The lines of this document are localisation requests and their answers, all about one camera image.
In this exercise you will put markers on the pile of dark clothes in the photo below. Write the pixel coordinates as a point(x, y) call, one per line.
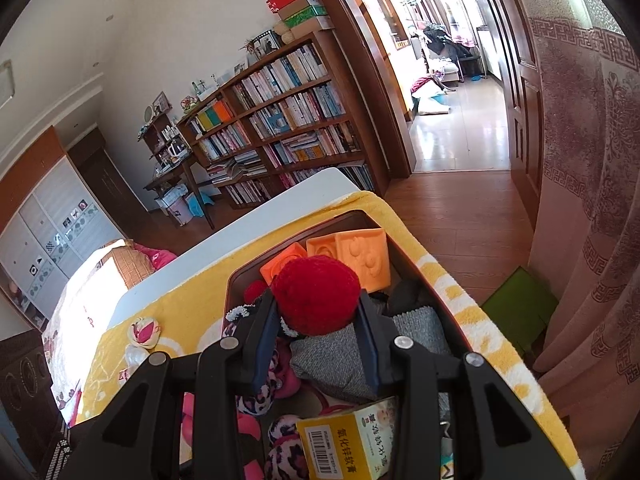
point(445, 40)

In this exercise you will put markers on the panelled wooden door leaf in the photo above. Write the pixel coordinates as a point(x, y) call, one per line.
point(522, 110)

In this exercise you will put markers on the green gift box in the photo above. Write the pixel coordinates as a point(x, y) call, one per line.
point(305, 17)

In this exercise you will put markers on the yellow printed towel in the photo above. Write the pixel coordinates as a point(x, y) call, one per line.
point(170, 310)

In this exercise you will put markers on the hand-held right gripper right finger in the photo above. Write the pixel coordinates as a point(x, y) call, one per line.
point(370, 355)

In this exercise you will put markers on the blue plastic stool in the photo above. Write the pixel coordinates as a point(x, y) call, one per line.
point(200, 205)

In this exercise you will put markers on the leopard print sock ball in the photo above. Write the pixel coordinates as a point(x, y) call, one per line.
point(285, 445)

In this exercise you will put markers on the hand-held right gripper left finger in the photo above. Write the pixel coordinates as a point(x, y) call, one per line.
point(265, 355)

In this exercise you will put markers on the dark red container box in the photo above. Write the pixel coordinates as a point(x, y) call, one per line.
point(400, 255)

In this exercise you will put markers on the small light orange toy block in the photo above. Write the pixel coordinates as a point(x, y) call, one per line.
point(360, 255)

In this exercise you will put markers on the leopard print sock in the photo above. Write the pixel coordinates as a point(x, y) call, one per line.
point(255, 402)

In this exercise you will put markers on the wooden desk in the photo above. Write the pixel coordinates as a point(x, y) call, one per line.
point(170, 175)

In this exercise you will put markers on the dark wooden door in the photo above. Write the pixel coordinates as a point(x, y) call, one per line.
point(110, 185)

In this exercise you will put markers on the wooden desk shelf unit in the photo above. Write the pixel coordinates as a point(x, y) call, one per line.
point(160, 135)

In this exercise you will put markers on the green flat board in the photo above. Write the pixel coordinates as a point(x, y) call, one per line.
point(520, 310)

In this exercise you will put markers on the small red pompom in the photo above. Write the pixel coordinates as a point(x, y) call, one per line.
point(255, 290)

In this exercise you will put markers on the wooden door frame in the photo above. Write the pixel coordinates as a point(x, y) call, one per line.
point(365, 60)

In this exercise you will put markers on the brown gift box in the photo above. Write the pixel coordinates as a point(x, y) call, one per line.
point(300, 7)

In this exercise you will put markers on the pink pillow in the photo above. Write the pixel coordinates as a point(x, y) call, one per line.
point(157, 257)

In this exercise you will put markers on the small photo frame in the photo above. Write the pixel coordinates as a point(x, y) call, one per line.
point(161, 102)

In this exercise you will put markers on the white storage bin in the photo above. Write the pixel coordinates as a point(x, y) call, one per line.
point(180, 210)

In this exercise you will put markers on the mauve patterned curtain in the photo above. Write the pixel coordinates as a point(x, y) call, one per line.
point(590, 185)

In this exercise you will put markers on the cream woven ball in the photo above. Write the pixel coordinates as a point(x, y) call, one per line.
point(280, 28)
point(287, 36)

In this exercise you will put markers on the rows of books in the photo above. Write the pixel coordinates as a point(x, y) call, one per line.
point(300, 110)

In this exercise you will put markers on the large red pompom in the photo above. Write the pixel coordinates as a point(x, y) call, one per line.
point(315, 295)

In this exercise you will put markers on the dark carved cabinet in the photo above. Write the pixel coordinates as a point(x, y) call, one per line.
point(25, 400)

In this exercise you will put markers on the large red-orange toy block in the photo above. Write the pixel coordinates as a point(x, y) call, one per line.
point(282, 265)

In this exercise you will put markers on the yellow medicine box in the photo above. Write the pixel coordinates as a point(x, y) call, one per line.
point(340, 440)

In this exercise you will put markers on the clear plastic bag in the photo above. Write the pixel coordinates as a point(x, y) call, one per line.
point(134, 355)

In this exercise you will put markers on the white sliding wardrobe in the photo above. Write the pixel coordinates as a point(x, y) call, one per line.
point(50, 240)

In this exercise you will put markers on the white and pink sock ball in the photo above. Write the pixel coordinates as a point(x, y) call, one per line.
point(145, 332)

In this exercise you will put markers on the white table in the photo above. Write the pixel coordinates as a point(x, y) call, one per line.
point(225, 240)

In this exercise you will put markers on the film strip photo frame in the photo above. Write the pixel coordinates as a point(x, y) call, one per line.
point(265, 42)

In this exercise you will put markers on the wooden bookshelf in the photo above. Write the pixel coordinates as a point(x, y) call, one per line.
point(280, 96)

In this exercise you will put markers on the pink foam curler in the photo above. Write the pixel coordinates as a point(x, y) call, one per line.
point(287, 375)
point(187, 425)

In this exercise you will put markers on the orange checked blanket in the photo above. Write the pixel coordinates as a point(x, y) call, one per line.
point(127, 267)

